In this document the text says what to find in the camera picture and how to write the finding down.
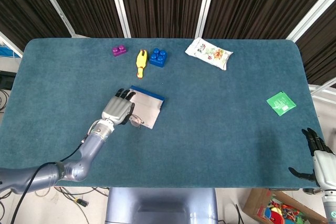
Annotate blue cardboard glasses case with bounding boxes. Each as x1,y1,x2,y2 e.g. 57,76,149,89
128,85,166,130

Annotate green square sachet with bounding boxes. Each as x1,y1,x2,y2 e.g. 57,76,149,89
266,90,297,116

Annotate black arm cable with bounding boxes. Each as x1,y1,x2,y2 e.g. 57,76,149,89
10,134,89,224

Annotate white aluminium frame post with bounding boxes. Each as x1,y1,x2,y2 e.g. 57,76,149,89
195,0,219,38
31,0,77,38
0,31,24,57
107,0,131,38
286,0,336,42

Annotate dark brown pleated curtain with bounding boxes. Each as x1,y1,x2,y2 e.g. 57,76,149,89
0,0,336,88

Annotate black box on floor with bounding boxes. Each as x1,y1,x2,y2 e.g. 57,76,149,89
0,71,16,90

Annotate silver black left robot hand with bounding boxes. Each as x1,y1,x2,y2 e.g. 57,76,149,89
101,88,137,126

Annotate teal felt table cloth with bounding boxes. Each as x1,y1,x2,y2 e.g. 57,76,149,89
0,37,325,188

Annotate blue toy building brick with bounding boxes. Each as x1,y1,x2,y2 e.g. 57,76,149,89
149,48,169,68

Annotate cardboard box with toys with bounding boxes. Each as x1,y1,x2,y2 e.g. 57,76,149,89
241,188,329,224

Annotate blue-grey robot torso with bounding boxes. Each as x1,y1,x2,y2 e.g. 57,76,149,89
104,187,218,224

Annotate black floor cables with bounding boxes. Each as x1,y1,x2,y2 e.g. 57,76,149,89
34,186,110,224

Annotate white printed snack packet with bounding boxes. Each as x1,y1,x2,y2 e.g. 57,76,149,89
184,37,234,71

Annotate yellow rubber chicken toy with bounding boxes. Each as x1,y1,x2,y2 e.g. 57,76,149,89
135,49,148,80

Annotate purple toy building brick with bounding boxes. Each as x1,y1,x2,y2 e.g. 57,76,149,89
112,45,128,58

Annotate wire-rimmed glasses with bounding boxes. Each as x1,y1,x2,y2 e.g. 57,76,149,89
129,113,145,130

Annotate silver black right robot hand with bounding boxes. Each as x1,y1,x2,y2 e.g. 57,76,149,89
288,127,336,191

